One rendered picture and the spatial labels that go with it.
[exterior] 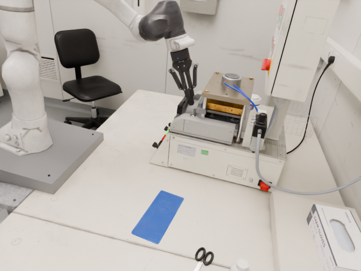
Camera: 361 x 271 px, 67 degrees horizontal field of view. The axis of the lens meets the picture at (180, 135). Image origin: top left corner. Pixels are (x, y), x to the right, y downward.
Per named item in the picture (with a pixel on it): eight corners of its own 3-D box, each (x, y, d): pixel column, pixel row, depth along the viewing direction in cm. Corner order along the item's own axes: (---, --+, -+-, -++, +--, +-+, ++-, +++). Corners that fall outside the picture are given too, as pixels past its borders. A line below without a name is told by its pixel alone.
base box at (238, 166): (273, 150, 139) (282, 120, 130) (273, 200, 107) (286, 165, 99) (172, 128, 149) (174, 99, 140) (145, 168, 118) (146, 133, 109)
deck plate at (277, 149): (283, 120, 130) (283, 119, 130) (286, 161, 101) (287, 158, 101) (189, 102, 139) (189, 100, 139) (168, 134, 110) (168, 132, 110)
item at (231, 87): (264, 100, 124) (271, 72, 118) (262, 132, 98) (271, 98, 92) (211, 90, 129) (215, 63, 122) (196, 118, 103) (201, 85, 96)
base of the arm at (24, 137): (-17, 147, 109) (-25, 115, 102) (16, 125, 125) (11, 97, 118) (35, 159, 107) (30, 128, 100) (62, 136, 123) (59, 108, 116)
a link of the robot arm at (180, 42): (168, 36, 113) (172, 49, 116) (158, 41, 103) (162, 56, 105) (197, 29, 109) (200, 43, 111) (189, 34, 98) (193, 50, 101)
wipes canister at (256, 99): (255, 116, 172) (261, 94, 164) (255, 122, 164) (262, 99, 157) (242, 114, 173) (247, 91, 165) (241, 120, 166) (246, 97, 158)
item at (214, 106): (248, 100, 123) (253, 79, 118) (244, 121, 104) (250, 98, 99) (210, 93, 126) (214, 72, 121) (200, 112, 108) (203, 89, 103)
